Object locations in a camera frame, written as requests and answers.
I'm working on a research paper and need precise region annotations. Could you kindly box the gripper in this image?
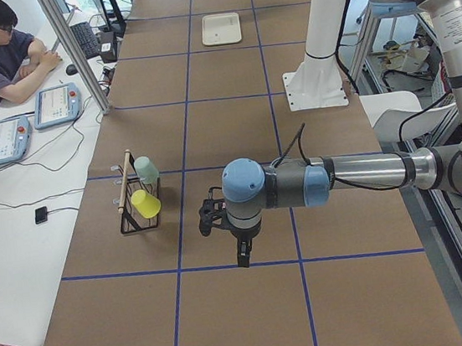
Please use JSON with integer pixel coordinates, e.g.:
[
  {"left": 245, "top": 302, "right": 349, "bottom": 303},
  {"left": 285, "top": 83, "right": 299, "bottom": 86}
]
[{"left": 230, "top": 223, "right": 260, "bottom": 268}]

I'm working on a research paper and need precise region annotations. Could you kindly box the green plastic cup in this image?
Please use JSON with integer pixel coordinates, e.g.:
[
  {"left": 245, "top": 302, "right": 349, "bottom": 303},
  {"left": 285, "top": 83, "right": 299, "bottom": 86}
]
[{"left": 134, "top": 156, "right": 160, "bottom": 185}]

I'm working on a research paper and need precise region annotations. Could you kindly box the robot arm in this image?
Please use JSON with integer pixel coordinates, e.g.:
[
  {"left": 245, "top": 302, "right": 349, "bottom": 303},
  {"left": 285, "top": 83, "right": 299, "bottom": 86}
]
[{"left": 222, "top": 0, "right": 462, "bottom": 267}]

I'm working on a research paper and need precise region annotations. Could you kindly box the yellow plastic cup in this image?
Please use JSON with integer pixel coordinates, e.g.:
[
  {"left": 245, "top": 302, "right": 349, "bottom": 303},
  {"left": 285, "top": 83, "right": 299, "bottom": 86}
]
[{"left": 130, "top": 189, "right": 161, "bottom": 219}]

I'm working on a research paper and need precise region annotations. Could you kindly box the cream rabbit tray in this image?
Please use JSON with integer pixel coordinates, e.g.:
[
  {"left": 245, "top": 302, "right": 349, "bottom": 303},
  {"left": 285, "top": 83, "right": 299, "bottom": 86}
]
[{"left": 202, "top": 13, "right": 242, "bottom": 47}]

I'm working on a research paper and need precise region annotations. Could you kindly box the white chair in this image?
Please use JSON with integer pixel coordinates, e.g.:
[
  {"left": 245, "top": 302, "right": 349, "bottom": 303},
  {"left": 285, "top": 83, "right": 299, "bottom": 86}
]
[{"left": 359, "top": 90, "right": 457, "bottom": 143}]

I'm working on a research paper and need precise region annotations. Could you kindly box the black phone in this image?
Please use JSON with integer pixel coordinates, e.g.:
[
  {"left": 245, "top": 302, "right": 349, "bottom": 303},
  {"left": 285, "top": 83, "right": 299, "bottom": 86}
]
[{"left": 34, "top": 206, "right": 49, "bottom": 225}]

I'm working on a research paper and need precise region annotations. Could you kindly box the teach pendant far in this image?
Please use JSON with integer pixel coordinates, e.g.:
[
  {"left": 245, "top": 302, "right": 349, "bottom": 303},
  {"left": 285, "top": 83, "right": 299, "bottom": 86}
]
[{"left": 33, "top": 82, "right": 81, "bottom": 130}]

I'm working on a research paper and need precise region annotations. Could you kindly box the teach pendant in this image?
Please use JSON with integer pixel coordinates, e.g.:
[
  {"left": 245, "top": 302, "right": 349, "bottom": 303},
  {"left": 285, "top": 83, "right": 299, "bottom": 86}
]
[
  {"left": 33, "top": 82, "right": 81, "bottom": 130},
  {"left": 0, "top": 115, "right": 32, "bottom": 166}
]

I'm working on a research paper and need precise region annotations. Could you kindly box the black box on desk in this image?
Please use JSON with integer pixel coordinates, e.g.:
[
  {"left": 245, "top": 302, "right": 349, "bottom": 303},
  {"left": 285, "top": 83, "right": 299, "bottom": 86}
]
[{"left": 99, "top": 31, "right": 118, "bottom": 64}]

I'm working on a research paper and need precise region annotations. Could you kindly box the computer mouse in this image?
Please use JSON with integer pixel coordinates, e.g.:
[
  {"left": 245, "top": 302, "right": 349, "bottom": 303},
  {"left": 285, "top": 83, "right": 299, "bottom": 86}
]
[{"left": 65, "top": 65, "right": 78, "bottom": 75}]

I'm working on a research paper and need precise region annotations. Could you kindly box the teach pendant near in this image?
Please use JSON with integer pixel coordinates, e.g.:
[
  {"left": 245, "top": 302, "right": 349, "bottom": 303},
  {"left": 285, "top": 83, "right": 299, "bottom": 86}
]
[{"left": 0, "top": 115, "right": 32, "bottom": 166}]

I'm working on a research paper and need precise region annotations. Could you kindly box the black keyboard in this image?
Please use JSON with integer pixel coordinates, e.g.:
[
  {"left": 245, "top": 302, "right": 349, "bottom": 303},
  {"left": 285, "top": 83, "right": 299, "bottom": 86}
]
[{"left": 69, "top": 22, "right": 100, "bottom": 59}]

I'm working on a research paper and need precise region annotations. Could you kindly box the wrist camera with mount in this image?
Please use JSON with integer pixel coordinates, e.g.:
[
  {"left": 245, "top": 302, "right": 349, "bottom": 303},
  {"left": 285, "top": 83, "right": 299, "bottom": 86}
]
[{"left": 198, "top": 186, "right": 230, "bottom": 237}]

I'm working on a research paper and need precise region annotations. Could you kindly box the black wire cup rack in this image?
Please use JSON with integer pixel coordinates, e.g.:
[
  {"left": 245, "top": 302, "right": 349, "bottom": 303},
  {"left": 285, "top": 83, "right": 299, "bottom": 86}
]
[{"left": 114, "top": 149, "right": 162, "bottom": 235}]

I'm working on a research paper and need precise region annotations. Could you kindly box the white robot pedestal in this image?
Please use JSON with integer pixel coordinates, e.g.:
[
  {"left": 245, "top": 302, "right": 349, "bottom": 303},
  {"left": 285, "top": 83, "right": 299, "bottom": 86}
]
[{"left": 282, "top": 0, "right": 349, "bottom": 111}]

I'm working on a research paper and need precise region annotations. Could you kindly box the aluminium frame post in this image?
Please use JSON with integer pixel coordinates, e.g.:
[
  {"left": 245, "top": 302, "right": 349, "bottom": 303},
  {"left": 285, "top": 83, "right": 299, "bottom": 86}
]
[{"left": 37, "top": 0, "right": 110, "bottom": 115}]

